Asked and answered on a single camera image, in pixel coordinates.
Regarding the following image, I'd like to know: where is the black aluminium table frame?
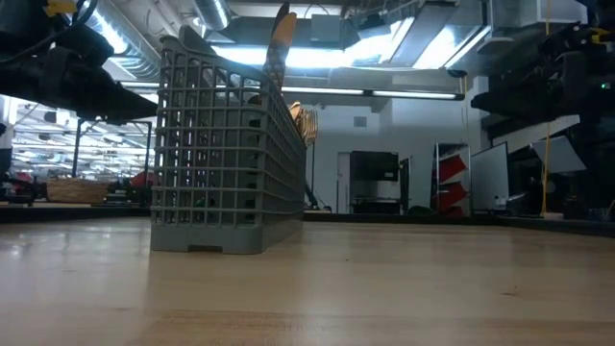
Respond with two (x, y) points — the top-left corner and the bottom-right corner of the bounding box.
(0, 204), (615, 236)

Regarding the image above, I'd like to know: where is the whiteboard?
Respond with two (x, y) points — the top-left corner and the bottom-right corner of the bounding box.
(469, 141), (510, 212)

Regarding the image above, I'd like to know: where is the white machine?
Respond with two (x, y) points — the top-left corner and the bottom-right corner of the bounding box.
(0, 95), (18, 179)

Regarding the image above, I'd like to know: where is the grey angled panel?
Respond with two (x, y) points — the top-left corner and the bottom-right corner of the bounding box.
(530, 135), (587, 174)

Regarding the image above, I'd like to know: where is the grey plastic silverware basket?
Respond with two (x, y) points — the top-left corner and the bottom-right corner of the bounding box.
(150, 24), (308, 255)

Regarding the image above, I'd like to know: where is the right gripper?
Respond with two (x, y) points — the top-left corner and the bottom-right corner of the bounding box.
(471, 23), (615, 121)

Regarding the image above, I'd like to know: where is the ceiling light panel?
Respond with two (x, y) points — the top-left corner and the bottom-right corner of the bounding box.
(210, 28), (491, 71)

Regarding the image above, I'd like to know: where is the silver air duct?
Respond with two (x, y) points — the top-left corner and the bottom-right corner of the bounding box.
(90, 9), (162, 81)
(194, 0), (233, 31)

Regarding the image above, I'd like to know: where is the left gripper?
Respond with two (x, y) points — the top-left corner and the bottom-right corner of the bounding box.
(0, 28), (159, 121)

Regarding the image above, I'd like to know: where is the gold fork green handle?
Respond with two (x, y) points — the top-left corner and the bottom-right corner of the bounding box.
(300, 106), (320, 148)

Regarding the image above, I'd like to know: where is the red and white rack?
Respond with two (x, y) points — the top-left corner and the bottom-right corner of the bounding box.
(434, 141), (471, 217)

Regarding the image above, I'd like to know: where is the white ventilation unit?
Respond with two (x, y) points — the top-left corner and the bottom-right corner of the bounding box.
(487, 0), (590, 29)

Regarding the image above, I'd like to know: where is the white door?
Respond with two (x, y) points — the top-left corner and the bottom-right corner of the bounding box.
(335, 152), (352, 213)

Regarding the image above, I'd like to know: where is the yellow cable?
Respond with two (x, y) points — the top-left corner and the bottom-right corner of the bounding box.
(540, 0), (554, 217)

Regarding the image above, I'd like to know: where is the black cabinet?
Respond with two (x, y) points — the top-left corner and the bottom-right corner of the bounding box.
(349, 150), (401, 183)

